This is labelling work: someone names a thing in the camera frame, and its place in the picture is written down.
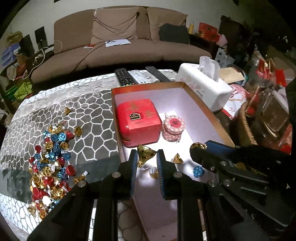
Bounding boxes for white papers on sofa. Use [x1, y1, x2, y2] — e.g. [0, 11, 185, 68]
[105, 39, 131, 47]

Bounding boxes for left brown cushion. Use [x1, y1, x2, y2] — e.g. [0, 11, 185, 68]
[90, 7, 138, 45]

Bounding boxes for gold candy in box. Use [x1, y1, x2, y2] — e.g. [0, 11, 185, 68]
[171, 153, 184, 164]

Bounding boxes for wicker basket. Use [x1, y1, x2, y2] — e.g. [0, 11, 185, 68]
[237, 101, 257, 147]

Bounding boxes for pink round candy jar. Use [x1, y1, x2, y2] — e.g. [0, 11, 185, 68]
[162, 115, 185, 142]

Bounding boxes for orange gift box background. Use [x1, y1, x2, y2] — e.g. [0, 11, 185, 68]
[198, 23, 220, 42]

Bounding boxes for right brown cushion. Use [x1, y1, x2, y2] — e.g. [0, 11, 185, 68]
[147, 7, 188, 41]

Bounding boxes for lone gold candy on cloth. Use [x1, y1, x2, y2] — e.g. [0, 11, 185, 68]
[64, 107, 72, 115]

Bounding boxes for patterned grey table cloth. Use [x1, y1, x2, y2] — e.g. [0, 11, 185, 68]
[1, 73, 119, 240]

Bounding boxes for red tea tin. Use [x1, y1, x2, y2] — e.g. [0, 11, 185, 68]
[116, 99, 162, 148]

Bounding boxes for brown cushion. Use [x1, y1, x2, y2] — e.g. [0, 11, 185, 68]
[147, 7, 188, 41]
[90, 7, 138, 45]

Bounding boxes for white remote control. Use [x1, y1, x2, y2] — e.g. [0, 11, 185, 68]
[128, 70, 159, 84]

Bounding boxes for brown sofa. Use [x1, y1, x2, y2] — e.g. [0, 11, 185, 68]
[31, 6, 210, 85]

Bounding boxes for large red gift box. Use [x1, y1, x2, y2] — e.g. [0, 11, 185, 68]
[111, 82, 233, 240]

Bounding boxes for white tissue box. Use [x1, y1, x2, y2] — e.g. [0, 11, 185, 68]
[175, 56, 232, 112]

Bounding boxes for blue wrapped candy in box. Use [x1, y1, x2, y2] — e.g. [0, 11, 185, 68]
[193, 166, 205, 178]

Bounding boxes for thin black remote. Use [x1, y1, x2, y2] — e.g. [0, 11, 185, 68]
[146, 66, 171, 82]

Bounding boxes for dark bag on sofa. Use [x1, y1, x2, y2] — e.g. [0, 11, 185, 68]
[159, 23, 190, 44]

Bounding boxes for black remote control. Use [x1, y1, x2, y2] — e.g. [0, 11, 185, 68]
[115, 68, 138, 86]

